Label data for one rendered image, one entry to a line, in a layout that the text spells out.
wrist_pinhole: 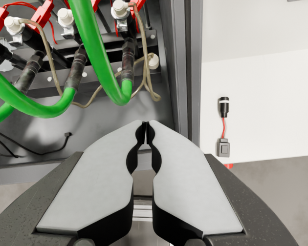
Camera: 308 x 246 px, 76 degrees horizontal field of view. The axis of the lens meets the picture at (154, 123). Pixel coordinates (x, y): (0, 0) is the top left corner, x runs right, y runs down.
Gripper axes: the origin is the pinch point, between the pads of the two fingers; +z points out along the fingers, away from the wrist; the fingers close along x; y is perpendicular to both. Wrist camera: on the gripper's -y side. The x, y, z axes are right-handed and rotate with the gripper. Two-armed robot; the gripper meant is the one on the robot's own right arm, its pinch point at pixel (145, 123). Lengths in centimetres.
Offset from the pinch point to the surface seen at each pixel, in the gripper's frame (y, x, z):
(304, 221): 109, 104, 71
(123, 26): -4.9, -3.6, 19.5
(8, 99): 0.1, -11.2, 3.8
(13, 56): 1.4, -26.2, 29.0
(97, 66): -2.7, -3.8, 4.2
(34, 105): 1.4, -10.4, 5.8
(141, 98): 14.9, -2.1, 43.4
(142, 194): 103, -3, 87
